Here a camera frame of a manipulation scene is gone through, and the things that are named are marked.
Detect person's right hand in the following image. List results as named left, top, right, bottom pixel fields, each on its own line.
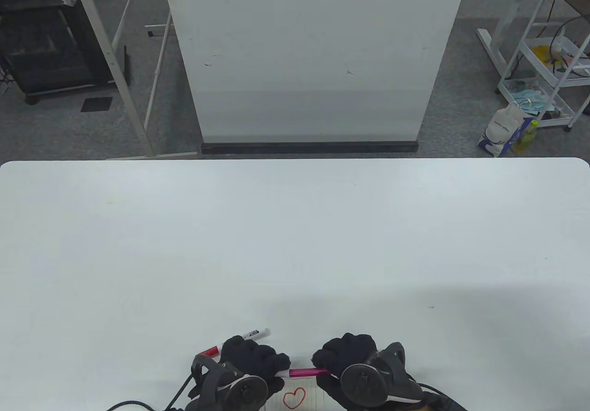
left=311, top=333, right=379, bottom=408

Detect person's left hand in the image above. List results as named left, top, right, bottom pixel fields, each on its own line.
left=219, top=335, right=292, bottom=396

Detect white marker with red cap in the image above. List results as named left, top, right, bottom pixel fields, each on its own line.
left=199, top=328, right=271, bottom=359

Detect pink glitter glue pen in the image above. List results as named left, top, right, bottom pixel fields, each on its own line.
left=276, top=367, right=330, bottom=380

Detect lined paper with heart outline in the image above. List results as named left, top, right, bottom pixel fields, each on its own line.
left=265, top=377, right=329, bottom=411

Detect black board base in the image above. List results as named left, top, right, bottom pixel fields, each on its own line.
left=201, top=141, right=419, bottom=155

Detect white plastic bag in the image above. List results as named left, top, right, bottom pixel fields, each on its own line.
left=477, top=101, right=526, bottom=158

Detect yellow bottle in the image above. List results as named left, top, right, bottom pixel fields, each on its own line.
left=512, top=120, right=539, bottom=156

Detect black floor mat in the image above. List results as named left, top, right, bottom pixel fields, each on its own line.
left=81, top=96, right=113, bottom=113

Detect white tube stand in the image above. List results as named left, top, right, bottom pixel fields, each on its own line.
left=112, top=0, right=175, bottom=131

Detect blue face masks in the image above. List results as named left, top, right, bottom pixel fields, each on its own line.
left=507, top=89, right=556, bottom=112

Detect white stand foot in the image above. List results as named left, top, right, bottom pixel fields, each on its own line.
left=476, top=0, right=531, bottom=80

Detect white utility cart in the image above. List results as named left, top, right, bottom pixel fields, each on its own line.
left=496, top=0, right=590, bottom=133

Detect yellow item on cart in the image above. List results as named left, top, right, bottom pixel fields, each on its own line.
left=532, top=45, right=566, bottom=67

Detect black cabinet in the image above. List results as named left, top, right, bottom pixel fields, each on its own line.
left=0, top=0, right=131, bottom=106

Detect black right tracker cable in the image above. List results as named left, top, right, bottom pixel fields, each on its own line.
left=415, top=382, right=467, bottom=411

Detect black tracker cable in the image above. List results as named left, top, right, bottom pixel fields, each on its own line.
left=106, top=373, right=195, bottom=411
left=415, top=382, right=467, bottom=411

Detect black left tracker cable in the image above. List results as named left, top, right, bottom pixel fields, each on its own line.
left=106, top=373, right=195, bottom=411

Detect white metal frame stand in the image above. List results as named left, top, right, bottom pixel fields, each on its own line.
left=68, top=0, right=199, bottom=161

